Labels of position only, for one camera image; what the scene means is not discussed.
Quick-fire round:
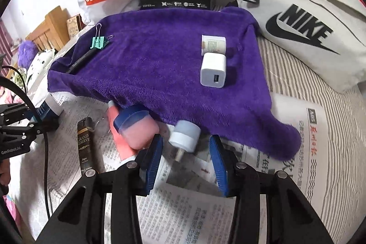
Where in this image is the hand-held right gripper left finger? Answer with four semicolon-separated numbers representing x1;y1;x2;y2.
36;134;164;244

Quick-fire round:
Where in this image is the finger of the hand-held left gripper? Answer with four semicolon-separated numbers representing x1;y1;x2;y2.
0;103;39;126
8;118;60;144

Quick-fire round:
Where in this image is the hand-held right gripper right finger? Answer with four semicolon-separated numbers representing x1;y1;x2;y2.
209;134;335;244

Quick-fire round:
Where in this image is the white bottle with blue label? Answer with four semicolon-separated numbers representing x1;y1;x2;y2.
31;95;63;123

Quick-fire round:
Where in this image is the pink and blue bottle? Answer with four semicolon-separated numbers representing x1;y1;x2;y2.
113;105;159;149

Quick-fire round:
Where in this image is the dark brown gold-trimmed tube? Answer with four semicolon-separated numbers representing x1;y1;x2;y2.
77;117;99;174

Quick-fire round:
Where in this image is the clear plastic cap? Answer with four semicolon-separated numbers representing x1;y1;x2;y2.
87;118;112;138

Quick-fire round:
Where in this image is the pink tube with white cap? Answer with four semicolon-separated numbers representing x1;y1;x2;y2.
107;100;138;160

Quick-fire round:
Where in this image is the black pen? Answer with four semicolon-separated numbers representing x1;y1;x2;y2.
66;48;99;74

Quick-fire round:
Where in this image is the white usb charger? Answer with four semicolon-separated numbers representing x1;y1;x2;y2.
200;52;227;88

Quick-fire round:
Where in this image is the green binder clip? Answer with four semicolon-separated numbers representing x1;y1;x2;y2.
90;23;113;49

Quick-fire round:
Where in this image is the small white jar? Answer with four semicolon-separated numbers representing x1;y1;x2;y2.
201;35;227;56

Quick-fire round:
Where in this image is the person's left hand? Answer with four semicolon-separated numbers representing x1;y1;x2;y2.
0;160;11;186

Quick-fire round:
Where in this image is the white floral pillow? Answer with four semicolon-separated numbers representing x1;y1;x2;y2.
27;49;56;76

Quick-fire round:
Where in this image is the purple plush toy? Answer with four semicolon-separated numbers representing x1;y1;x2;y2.
17;40;39;67

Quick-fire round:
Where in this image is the newspaper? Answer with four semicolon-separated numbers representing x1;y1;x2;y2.
29;91;329;244

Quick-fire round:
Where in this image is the purple towel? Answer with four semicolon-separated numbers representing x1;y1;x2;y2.
47;7;302;161

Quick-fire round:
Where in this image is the wooden headboard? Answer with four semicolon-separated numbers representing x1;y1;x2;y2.
25;6;70;51

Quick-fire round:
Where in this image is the brown patterned box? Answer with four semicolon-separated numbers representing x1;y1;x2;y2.
66;14;82;39

